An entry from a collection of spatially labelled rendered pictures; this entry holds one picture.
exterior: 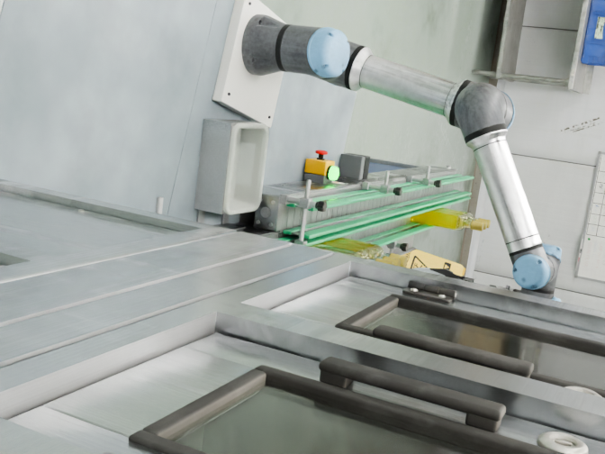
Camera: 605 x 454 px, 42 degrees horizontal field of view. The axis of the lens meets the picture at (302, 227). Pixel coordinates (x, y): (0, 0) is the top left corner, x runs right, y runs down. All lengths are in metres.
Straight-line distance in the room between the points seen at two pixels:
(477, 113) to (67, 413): 1.39
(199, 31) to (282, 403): 1.37
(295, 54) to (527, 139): 6.09
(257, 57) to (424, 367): 1.42
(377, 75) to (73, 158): 0.81
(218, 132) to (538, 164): 6.19
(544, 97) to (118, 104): 6.51
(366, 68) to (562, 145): 5.93
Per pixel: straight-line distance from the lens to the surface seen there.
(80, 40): 1.58
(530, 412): 0.67
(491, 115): 1.81
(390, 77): 2.02
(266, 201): 2.08
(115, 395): 0.60
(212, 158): 1.93
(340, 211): 2.47
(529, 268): 1.76
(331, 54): 1.95
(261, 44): 1.99
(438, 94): 1.97
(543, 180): 7.91
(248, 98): 2.06
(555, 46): 7.94
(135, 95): 1.72
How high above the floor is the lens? 1.79
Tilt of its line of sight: 24 degrees down
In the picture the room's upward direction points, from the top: 102 degrees clockwise
